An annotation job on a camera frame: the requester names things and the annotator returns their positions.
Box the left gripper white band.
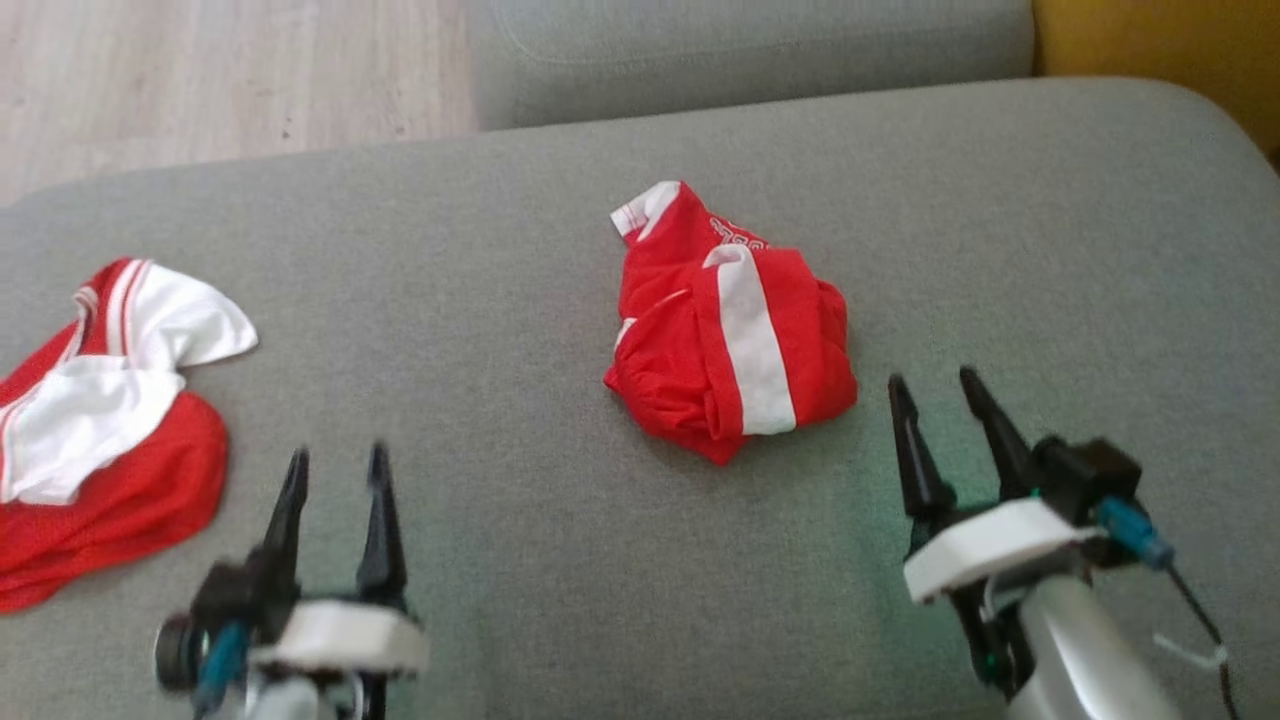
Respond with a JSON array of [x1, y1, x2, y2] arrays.
[[248, 442, 433, 720]]

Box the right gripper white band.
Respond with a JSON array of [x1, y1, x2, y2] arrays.
[[887, 365, 1103, 698]]

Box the red and white shirt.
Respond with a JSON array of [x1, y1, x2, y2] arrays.
[[0, 257, 260, 614]]

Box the red shorts with white stripe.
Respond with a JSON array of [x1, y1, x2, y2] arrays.
[[602, 180, 859, 467]]

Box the grey sofa seat cushion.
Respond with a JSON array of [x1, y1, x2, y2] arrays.
[[0, 78, 1280, 720]]

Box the grey sofa back cushion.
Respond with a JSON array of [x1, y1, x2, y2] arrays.
[[465, 0, 1036, 131]]

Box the yellow upholstered furniture piece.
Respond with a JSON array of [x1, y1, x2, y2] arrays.
[[1033, 0, 1280, 161]]

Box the white cable tie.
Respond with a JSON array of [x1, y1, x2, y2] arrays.
[[1154, 631, 1230, 670]]

